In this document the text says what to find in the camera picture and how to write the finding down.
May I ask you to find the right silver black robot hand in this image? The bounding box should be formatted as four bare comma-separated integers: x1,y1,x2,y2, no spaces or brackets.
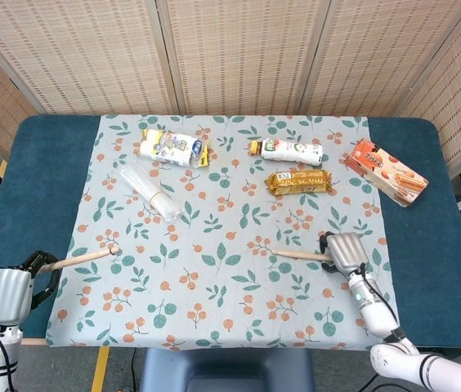
316,230,371,279

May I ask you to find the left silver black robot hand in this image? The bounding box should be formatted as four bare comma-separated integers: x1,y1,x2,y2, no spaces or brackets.
0,250,60,327

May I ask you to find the wooden stick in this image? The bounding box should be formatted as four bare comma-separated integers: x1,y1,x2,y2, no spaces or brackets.
271,249,334,263
38,246,121,275

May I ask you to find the golden biscuit pack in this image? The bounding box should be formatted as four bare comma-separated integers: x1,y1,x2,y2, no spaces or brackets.
264,169,333,198

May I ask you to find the orange wafer roll box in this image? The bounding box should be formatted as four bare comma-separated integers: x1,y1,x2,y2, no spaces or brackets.
343,137,430,208

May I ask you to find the blue felt table cover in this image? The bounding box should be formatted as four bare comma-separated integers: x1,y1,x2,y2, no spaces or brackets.
0,114,461,348

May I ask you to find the white drink bottle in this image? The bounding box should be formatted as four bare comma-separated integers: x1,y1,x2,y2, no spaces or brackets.
248,138,324,167

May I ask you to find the floral printed tablecloth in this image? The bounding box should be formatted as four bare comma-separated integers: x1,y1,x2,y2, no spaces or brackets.
45,114,403,353

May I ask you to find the grey blue robot torso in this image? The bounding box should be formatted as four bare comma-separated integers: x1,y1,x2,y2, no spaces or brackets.
139,348,314,392

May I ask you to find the clear plastic bundle with band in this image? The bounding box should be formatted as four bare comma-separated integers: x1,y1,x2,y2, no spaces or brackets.
118,163,186,224

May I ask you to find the white yellow snack bag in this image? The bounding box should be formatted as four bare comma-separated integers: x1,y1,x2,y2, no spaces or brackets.
136,127,211,168

